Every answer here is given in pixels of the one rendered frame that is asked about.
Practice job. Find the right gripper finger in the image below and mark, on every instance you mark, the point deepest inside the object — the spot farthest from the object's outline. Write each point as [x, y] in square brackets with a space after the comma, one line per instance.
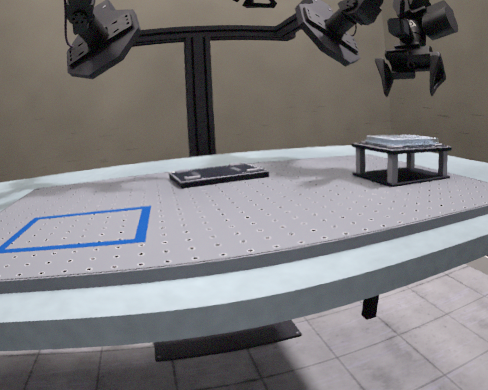
[251, 4]

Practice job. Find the blue rectangular tape outline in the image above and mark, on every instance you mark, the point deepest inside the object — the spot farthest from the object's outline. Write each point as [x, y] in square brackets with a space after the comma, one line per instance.
[139, 237]

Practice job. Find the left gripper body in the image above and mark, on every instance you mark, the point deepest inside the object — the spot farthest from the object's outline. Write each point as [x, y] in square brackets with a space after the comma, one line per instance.
[415, 50]

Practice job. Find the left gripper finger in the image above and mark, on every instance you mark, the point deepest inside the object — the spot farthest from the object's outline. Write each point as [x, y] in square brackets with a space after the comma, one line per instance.
[384, 71]
[436, 66]

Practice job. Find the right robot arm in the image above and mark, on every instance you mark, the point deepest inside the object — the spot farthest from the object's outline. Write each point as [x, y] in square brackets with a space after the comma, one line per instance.
[80, 15]

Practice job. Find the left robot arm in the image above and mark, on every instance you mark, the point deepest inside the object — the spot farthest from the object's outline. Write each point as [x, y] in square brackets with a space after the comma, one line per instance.
[436, 20]

